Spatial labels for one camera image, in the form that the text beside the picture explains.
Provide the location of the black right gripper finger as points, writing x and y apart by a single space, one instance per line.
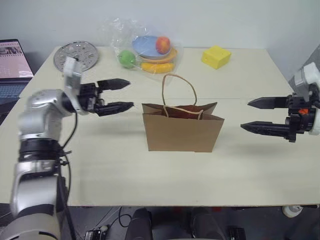
268 103
267 129

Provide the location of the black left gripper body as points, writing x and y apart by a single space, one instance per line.
88 98

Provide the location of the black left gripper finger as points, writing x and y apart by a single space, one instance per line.
113 84
115 108

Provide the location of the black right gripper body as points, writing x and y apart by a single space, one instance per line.
300 117

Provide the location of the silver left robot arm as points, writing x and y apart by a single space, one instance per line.
37 125

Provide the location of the clear plastic bag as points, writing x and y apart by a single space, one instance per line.
117 30

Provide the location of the green toy apple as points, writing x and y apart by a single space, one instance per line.
127 58

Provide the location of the perforated round metal steamer plate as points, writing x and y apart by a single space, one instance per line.
86 53

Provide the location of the yellow toy banana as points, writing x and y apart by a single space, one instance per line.
157 67

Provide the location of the blue plate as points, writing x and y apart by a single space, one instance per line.
145 46

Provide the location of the grey slanted object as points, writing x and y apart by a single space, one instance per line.
315 56

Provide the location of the red toy apple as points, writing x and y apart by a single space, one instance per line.
163 45

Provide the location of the yellow toy cheese block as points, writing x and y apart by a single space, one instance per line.
216 57

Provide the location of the open laptop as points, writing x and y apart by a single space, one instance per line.
12 62

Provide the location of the white round caster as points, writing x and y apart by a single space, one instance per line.
291 211

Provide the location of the small black box on floor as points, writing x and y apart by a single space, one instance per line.
96 233
237 233

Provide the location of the dark rounded shape under table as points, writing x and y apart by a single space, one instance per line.
140 225
207 225

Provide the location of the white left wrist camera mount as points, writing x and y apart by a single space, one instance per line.
72 80

